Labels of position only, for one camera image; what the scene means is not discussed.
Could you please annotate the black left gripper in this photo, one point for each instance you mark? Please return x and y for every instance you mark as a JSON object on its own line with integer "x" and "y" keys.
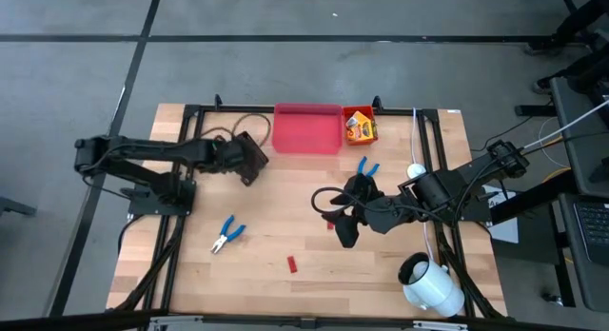
{"x": 228, "y": 155}

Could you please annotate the pink translucent plastic bin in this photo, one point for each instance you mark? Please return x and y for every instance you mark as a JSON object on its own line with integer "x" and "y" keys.
{"x": 307, "y": 131}

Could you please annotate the black rail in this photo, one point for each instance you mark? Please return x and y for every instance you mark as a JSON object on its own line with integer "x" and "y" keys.
{"x": 71, "y": 321}

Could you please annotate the white paper sheet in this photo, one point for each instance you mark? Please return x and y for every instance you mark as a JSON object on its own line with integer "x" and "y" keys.
{"x": 505, "y": 232}

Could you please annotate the black caster wheel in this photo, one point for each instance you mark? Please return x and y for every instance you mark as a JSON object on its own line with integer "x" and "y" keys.
{"x": 554, "y": 299}

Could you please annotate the small red plastic bin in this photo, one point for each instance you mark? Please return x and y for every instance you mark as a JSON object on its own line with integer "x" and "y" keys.
{"x": 346, "y": 142}

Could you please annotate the person's leg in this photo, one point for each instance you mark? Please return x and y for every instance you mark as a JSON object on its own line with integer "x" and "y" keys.
{"x": 580, "y": 17}
{"x": 585, "y": 69}

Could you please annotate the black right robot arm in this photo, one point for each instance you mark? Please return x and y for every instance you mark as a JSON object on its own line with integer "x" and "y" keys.
{"x": 438, "y": 193}

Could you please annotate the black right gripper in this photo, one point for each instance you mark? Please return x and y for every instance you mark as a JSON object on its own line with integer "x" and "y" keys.
{"x": 376, "y": 214}

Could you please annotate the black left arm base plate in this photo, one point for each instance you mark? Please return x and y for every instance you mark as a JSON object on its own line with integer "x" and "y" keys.
{"x": 143, "y": 208}

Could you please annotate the black desk beam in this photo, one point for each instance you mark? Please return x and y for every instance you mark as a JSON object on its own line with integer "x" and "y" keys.
{"x": 533, "y": 202}

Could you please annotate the black desk foot bar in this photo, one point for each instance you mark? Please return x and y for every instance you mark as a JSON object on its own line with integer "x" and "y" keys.
{"x": 535, "y": 110}

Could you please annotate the dark grey desk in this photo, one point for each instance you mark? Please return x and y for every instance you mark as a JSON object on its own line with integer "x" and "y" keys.
{"x": 583, "y": 145}

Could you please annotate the black aluminium table frame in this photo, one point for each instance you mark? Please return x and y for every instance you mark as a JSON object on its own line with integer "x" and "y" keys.
{"x": 257, "y": 108}

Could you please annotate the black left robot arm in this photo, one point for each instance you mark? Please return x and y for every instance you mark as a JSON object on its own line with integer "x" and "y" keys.
{"x": 157, "y": 150}

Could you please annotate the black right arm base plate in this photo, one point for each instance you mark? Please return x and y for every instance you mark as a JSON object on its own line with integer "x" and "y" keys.
{"x": 478, "y": 212}

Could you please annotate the dark laptop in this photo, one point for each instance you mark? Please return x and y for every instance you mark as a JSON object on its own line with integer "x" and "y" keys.
{"x": 595, "y": 226}

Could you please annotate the silver bracket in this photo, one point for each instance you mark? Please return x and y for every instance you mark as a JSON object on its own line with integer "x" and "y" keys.
{"x": 176, "y": 321}
{"x": 440, "y": 325}

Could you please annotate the black mesh tray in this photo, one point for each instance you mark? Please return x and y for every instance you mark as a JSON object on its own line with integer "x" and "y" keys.
{"x": 257, "y": 157}

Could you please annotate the white round puck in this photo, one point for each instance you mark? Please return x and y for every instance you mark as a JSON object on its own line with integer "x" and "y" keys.
{"x": 415, "y": 170}

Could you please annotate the person's shoe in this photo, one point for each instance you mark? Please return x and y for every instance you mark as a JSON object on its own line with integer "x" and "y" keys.
{"x": 540, "y": 48}
{"x": 543, "y": 87}

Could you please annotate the dark stand foot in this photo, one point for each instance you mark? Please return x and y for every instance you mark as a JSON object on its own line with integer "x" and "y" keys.
{"x": 16, "y": 207}

